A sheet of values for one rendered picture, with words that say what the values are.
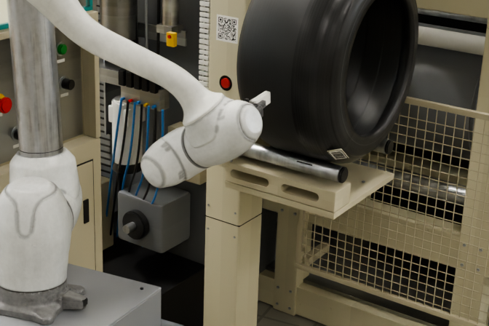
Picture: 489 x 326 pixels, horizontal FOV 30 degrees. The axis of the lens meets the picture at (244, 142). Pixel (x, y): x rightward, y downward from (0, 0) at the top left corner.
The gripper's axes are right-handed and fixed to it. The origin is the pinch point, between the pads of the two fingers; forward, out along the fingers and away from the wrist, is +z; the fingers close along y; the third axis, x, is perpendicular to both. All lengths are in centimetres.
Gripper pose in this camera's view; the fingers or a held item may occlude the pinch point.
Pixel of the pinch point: (260, 101)
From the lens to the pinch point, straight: 221.0
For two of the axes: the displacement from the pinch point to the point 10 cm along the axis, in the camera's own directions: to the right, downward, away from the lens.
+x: 0.4, 8.9, 4.5
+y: -8.3, -2.2, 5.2
